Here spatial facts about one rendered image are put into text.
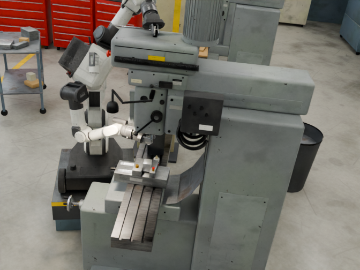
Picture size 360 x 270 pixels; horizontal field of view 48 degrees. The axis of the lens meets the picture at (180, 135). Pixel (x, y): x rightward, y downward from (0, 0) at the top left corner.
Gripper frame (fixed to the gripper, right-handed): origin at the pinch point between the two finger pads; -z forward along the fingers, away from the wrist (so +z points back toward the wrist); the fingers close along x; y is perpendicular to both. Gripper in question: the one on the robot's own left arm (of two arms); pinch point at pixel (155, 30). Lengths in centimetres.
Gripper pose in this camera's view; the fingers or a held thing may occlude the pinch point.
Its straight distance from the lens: 229.2
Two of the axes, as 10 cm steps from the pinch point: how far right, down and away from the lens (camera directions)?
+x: -9.3, 1.1, -3.5
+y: 2.6, -4.8, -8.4
